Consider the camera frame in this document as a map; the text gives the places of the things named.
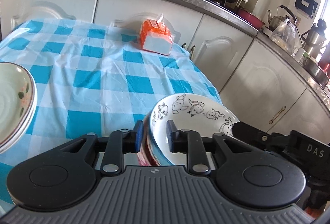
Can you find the blue checked tablecloth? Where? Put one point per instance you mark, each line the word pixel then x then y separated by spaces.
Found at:
pixel 90 79

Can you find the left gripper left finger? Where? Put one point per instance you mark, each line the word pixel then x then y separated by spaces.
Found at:
pixel 65 175

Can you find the steel kettle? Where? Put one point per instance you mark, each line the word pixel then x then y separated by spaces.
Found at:
pixel 276 20

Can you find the blue cartoon animal bowl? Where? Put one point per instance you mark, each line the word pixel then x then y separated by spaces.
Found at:
pixel 188 111

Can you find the black wall holder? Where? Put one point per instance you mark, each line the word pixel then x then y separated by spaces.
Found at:
pixel 307 6

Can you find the steel bowl on counter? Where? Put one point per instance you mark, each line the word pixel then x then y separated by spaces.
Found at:
pixel 316 72

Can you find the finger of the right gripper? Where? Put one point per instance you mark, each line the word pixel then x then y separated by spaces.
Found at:
pixel 255 136

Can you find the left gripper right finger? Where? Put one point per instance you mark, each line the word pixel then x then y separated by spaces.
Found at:
pixel 244 174

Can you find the green lotus plate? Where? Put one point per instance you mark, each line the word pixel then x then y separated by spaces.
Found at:
pixel 18 99

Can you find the pink floral white bowl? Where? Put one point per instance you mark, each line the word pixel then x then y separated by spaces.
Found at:
pixel 145 157

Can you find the clear plastic bag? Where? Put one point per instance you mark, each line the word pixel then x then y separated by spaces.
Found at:
pixel 285 35

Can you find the steel thermos jug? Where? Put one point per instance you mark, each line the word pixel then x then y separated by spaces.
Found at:
pixel 314 38

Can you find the orange tissue pack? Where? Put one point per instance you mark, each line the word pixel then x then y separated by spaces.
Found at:
pixel 155 36

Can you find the large white plate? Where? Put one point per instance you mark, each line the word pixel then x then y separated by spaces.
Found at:
pixel 28 120

